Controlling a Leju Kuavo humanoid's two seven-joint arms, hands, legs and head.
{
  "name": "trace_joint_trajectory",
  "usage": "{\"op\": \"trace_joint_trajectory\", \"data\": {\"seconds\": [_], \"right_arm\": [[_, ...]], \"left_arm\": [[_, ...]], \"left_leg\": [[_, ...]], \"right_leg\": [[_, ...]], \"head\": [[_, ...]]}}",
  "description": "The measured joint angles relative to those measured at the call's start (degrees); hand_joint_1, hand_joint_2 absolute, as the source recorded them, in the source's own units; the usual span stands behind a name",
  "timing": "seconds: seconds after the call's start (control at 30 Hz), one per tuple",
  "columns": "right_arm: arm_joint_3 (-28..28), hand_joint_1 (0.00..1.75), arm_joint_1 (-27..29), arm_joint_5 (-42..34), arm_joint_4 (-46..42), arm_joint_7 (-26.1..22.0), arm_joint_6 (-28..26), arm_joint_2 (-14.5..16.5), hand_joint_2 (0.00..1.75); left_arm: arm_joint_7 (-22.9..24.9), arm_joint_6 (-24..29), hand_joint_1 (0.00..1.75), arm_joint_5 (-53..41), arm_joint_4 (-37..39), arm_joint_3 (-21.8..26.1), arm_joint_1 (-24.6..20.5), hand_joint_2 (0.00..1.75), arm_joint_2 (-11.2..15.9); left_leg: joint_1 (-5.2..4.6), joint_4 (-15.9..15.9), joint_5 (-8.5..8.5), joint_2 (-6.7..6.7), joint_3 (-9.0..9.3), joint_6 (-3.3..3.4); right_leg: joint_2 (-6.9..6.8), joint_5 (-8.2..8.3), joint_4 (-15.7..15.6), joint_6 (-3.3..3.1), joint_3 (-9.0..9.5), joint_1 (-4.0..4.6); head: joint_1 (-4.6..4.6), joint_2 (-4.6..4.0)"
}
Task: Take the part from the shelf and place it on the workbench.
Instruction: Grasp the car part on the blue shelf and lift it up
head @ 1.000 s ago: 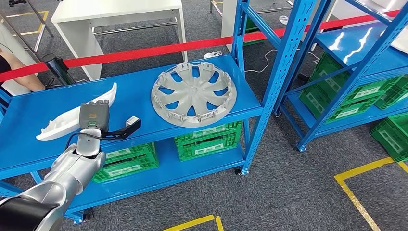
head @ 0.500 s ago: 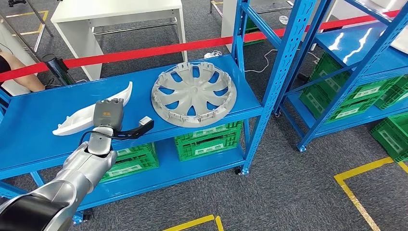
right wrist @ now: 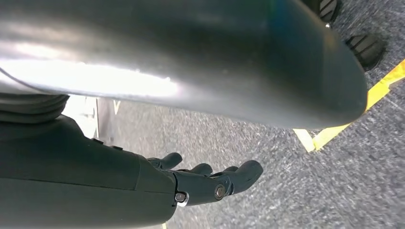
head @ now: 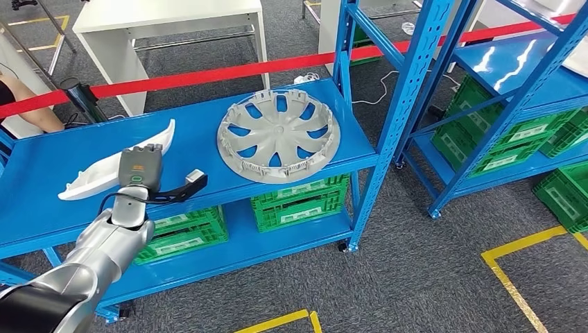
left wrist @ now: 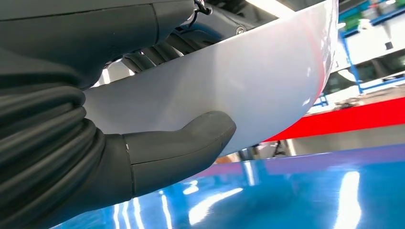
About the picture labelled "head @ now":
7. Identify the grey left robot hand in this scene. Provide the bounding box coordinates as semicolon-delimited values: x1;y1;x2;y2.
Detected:
118;144;164;193

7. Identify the white curved plastic part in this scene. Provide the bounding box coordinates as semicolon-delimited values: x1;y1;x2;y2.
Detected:
58;118;176;201

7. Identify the blue metal shelf rack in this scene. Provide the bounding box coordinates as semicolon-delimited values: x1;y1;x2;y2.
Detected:
394;0;588;220
0;0;456;323

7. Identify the white plastic panel part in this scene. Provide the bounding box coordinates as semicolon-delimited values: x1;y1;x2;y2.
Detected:
561;43;588;79

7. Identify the green plastic crate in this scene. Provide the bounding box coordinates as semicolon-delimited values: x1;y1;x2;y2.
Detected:
569;107;588;133
251;174;352;207
538;121;588;159
134;220;230;266
151;205;226;231
254;195;350;234
430;121;546;178
532;160;588;234
446;76;580;153
351;25;383;67

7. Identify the person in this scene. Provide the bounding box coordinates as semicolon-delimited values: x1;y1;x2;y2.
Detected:
0;73;65;138

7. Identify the red barrier belt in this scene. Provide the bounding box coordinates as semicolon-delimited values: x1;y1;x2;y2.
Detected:
0;12;578;119

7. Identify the silver wheel hubcap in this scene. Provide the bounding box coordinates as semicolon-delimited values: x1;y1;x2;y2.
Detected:
216;88;342;185

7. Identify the white table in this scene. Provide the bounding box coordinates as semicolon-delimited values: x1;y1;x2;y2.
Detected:
71;0;271;117

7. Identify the white partition panel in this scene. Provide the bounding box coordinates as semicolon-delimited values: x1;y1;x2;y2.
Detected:
0;32;56;139

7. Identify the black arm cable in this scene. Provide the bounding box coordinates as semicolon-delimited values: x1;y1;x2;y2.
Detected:
97;191;153;217

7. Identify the black stanchion post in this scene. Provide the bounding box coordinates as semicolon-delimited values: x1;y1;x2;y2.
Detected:
60;77;109;124

